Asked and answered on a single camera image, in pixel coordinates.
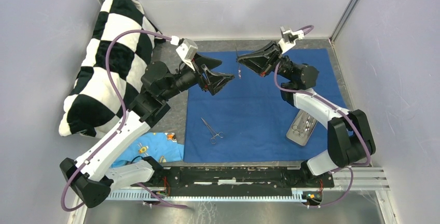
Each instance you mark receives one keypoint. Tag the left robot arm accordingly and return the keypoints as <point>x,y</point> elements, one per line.
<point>91,176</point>

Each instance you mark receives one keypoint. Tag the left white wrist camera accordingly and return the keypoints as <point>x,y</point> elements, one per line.
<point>186,50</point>

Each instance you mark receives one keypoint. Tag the blue surgical drape cloth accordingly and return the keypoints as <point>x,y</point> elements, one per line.
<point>252,116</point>

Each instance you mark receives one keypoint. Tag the light blue patterned cloth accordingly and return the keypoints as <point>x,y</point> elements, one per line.
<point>163,147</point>

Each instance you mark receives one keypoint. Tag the white slotted cable duct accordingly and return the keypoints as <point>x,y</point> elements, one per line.
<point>143,195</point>

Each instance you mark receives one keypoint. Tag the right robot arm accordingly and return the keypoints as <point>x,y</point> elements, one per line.
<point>349,138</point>

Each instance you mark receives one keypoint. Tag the aluminium frame rail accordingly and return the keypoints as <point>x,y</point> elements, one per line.
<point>363,178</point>

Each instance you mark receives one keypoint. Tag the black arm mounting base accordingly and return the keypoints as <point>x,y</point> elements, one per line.
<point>232,190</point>

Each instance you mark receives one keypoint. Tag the steel surgical scissors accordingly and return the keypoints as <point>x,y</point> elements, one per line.
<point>238,64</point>

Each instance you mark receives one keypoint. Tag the metal instrument tray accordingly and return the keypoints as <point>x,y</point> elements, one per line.
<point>301,128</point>

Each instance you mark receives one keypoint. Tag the black white checkered pillow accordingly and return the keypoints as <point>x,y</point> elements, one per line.
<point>92,107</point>

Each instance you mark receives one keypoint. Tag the steel ring-handled hemostat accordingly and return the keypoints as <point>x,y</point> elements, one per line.
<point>214,134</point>

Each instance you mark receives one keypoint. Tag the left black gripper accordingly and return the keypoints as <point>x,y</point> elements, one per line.
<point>215,82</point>

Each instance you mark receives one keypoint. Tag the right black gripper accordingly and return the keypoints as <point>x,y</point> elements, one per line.
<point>263,60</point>

